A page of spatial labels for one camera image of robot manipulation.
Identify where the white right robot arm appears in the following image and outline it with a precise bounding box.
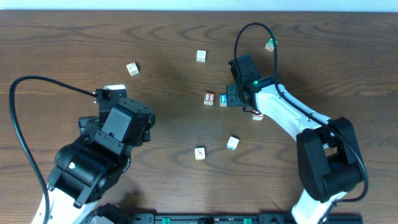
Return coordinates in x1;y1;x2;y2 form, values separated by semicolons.
226;77;368;223

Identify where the red letter I block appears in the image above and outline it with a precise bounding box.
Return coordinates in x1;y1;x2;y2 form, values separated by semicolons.
203;92;215;106

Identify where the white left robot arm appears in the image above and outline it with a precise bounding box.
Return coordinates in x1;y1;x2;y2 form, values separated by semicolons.
33;110;155;223

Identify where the blue edged white block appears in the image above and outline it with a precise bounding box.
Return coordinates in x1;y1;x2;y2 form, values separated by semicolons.
226;136;239;151

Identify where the red letter A block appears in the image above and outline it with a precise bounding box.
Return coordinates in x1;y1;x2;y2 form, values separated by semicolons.
252;114;264;121

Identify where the plain wooden picture block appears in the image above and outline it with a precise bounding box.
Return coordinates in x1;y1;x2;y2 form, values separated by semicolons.
196;50;206;62

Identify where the green letter R block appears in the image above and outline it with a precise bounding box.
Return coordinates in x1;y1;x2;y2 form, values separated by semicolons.
265;38;279;52

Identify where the blue number 2 block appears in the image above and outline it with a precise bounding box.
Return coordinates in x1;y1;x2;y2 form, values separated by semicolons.
220;94;228;107

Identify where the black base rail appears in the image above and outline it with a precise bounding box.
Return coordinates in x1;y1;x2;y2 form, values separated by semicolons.
93;203;364;224

